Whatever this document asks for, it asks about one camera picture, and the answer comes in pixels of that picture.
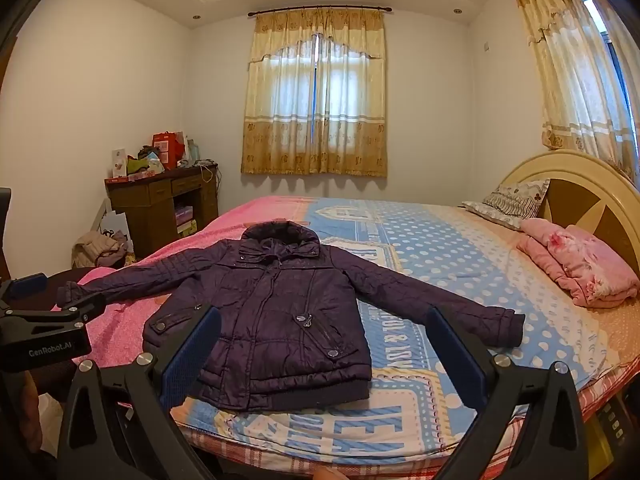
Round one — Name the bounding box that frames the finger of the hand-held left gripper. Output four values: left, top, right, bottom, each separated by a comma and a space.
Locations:
0, 291, 107, 327
0, 272, 50, 311

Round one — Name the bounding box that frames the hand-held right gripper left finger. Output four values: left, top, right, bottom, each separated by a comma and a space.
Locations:
56, 305, 223, 480

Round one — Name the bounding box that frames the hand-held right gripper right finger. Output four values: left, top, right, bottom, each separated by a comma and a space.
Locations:
426, 305, 591, 480

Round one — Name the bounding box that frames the purple quilted jacket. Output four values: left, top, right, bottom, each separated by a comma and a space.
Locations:
56, 220, 526, 413

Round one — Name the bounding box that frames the beige bundled clothing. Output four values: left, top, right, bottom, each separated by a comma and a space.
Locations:
72, 231, 128, 268

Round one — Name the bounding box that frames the pink and blue printed blanket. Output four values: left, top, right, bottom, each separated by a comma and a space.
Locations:
75, 195, 640, 466

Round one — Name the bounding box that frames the white paper bag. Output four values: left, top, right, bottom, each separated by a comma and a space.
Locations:
99, 210, 132, 253

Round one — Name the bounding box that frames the dark wooden desk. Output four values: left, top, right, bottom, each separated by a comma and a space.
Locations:
104, 162, 221, 258

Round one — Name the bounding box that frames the pink plaid bed sheet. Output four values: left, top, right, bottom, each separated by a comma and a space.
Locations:
170, 330, 640, 480

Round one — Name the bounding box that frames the pink folded quilt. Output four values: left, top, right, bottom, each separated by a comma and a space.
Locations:
515, 217, 640, 308

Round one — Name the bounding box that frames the patterned white pillow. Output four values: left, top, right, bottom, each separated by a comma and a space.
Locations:
462, 179, 551, 231

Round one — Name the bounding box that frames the red gift bag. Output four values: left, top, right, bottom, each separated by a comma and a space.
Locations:
152, 131, 185, 170

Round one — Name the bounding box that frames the cream wooden bed headboard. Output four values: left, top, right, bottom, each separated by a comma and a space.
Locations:
500, 150, 640, 291

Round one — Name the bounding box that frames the wide yellow patterned curtain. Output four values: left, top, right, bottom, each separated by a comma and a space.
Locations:
241, 8, 388, 177

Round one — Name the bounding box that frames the narrow yellow patterned curtain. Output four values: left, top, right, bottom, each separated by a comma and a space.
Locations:
510, 0, 640, 183

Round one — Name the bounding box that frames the long black curtain rod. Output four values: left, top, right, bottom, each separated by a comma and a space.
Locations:
247, 5, 392, 17

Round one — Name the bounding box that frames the white cable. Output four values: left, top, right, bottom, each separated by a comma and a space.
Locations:
192, 160, 222, 187

